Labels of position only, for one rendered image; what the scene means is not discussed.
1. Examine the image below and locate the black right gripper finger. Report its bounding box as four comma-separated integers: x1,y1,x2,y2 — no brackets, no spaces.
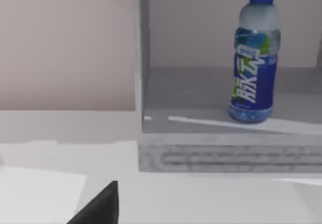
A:
66,180,119,224

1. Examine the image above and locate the grey cabinet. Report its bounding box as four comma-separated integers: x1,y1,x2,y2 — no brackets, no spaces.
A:
133,0,322,174

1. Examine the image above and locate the blue bottle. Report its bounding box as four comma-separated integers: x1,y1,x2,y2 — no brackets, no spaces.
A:
227,0,281,124

